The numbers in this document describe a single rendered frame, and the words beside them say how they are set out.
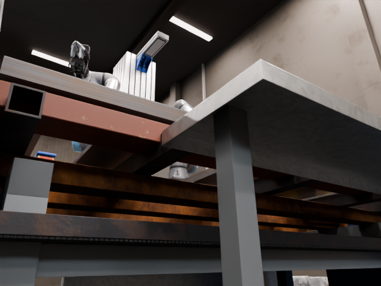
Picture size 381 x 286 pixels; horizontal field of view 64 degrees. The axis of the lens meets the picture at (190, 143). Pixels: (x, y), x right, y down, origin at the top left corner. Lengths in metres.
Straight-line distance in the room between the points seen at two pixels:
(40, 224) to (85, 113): 0.23
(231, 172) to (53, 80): 0.37
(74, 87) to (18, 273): 0.33
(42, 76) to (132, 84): 1.70
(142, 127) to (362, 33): 5.36
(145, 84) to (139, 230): 1.91
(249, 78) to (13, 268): 0.43
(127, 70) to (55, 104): 1.75
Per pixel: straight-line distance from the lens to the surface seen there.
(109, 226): 0.51
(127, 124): 0.63
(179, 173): 1.97
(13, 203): 0.55
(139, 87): 2.31
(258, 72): 0.41
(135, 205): 0.98
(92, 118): 0.61
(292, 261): 0.88
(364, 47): 5.70
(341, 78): 5.90
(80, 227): 0.50
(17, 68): 0.63
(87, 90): 0.64
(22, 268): 0.54
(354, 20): 6.04
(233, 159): 0.46
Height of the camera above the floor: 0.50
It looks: 23 degrees up
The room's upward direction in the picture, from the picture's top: 1 degrees counter-clockwise
